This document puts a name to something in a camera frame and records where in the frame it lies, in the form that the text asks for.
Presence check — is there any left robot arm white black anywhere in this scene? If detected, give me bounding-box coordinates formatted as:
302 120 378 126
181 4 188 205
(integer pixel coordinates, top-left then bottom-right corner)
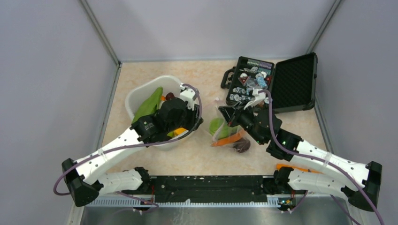
60 97 203 207

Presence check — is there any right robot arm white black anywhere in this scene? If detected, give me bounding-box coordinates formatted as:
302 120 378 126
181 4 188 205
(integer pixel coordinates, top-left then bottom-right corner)
218 105 382 212

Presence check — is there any green leafy vegetable toy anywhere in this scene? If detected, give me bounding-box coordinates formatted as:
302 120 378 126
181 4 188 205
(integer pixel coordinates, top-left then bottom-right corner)
132 87 163 123

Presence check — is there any black poker chip case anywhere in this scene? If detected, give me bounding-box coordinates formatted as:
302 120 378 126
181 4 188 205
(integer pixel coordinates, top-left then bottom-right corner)
220 52 318 113

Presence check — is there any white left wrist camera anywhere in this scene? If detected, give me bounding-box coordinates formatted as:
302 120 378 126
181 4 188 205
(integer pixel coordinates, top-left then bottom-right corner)
179 85 197 111

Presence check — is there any white plastic basket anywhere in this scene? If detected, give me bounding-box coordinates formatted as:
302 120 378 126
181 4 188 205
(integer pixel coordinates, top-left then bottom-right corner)
125 75 201 152

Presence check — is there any purple cable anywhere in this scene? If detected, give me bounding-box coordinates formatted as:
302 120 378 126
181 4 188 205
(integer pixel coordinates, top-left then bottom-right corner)
53 83 203 214
258 89 385 225

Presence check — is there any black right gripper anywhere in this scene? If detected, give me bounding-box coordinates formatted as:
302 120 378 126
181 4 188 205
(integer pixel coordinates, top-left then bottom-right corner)
219 98 266 145

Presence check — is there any dark purple round fruit toy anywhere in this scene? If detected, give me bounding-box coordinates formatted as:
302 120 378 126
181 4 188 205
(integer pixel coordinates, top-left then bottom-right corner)
233 138 251 153

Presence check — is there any green cabbage toy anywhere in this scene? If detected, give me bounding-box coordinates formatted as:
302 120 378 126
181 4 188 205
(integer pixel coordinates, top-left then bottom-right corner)
209 118 236 141

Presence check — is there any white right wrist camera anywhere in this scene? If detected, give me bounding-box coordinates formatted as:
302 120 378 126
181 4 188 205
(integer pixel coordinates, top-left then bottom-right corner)
244 89 270 110

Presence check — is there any clear zip top bag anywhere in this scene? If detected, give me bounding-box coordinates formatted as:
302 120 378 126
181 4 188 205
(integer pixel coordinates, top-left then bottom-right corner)
202 97 251 153

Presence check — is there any small orange fruit toy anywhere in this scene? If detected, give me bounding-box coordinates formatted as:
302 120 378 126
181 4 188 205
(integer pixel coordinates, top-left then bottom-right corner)
173 128 187 136

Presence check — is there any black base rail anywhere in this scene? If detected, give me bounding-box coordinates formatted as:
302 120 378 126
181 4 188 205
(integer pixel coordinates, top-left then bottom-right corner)
122 173 304 203

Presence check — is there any orange carrot toy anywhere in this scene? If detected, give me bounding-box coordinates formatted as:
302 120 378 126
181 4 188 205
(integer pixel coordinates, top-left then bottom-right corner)
211 130 246 147

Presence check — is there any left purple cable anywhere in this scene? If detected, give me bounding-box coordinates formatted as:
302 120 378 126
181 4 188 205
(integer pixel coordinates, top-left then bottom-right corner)
53 83 203 214

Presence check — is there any orange object behind right arm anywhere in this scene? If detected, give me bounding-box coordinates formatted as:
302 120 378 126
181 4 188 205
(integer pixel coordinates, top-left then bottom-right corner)
276 164 322 174

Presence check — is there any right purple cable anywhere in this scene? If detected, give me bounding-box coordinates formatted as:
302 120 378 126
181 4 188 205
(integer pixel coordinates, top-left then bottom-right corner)
258 89 385 225

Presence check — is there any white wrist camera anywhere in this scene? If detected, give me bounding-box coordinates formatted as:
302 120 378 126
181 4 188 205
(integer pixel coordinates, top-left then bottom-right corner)
179 85 197 111
244 89 270 110

